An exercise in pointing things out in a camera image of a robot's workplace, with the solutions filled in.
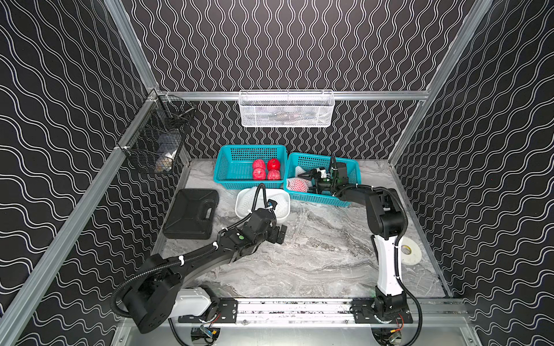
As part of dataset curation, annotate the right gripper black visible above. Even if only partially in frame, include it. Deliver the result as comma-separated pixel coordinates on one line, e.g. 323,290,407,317
296,169,336,197

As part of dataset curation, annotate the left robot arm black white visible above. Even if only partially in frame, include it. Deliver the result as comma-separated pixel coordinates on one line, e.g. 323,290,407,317
110,184,287,334

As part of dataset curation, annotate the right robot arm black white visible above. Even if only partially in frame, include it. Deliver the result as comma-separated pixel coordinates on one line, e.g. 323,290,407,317
298,156,424,345

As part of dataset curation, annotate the white plastic tray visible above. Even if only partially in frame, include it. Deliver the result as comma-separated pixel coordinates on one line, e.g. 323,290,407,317
234,187,291,222

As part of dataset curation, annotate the right teal plastic basket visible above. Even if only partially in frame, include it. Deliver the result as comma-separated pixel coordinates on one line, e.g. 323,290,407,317
284,152,362,207

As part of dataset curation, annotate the teal plastic basket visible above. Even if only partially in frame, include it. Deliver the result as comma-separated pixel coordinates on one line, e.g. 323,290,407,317
284,152,362,207
214,145,288,190

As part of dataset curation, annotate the left teal plastic basket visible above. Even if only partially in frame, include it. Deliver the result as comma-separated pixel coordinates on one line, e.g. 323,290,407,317
214,145,288,190

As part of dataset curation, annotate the black plastic tool case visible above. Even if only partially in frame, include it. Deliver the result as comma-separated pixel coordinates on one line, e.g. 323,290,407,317
162,189,219,240

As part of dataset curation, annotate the white tape roll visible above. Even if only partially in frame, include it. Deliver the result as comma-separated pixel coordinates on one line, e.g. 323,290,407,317
399,236,423,266

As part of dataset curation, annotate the object in black basket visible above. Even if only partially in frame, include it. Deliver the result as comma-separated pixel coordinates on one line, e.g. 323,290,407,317
154,149,177,173

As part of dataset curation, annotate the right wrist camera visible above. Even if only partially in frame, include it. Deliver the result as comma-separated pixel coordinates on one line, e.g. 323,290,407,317
315,168,327,180

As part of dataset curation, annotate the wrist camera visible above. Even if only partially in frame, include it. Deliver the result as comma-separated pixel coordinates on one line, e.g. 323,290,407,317
315,168,327,180
265,199,278,210

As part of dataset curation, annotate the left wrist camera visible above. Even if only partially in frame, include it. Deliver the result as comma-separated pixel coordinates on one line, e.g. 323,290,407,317
265,199,278,210

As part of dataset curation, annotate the white wire wall basket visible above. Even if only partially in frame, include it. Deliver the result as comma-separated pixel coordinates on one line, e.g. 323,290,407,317
238,89,336,128

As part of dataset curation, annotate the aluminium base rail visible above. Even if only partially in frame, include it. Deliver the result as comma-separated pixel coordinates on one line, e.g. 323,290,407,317
125,297,468,327

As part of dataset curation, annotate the black wire wall basket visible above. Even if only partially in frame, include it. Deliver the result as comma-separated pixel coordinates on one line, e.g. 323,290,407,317
121,95,199,176

